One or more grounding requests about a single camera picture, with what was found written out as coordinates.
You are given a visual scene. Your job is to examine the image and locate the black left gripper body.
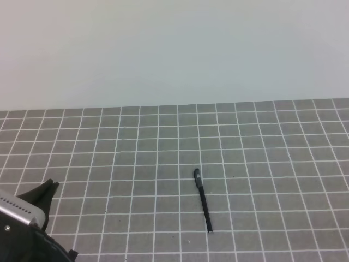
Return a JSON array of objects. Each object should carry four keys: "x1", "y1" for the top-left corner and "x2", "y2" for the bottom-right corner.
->
[{"x1": 1, "y1": 213, "x2": 79, "y2": 261}]

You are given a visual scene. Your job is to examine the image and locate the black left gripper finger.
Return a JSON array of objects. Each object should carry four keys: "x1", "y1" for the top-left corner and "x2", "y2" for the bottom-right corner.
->
[
  {"x1": 17, "y1": 179, "x2": 53, "y2": 207},
  {"x1": 40, "y1": 181, "x2": 59, "y2": 231}
]

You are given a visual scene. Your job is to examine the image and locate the black pen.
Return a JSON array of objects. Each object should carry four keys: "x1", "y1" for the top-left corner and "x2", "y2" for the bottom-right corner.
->
[{"x1": 197, "y1": 176, "x2": 213, "y2": 233}]

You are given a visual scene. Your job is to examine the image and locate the black pen cap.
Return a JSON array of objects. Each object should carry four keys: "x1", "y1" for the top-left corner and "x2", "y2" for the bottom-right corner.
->
[{"x1": 193, "y1": 168, "x2": 203, "y2": 188}]

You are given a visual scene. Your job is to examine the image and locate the grey grid tablecloth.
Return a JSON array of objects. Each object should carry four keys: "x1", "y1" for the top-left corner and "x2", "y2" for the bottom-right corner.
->
[{"x1": 1, "y1": 98, "x2": 348, "y2": 261}]

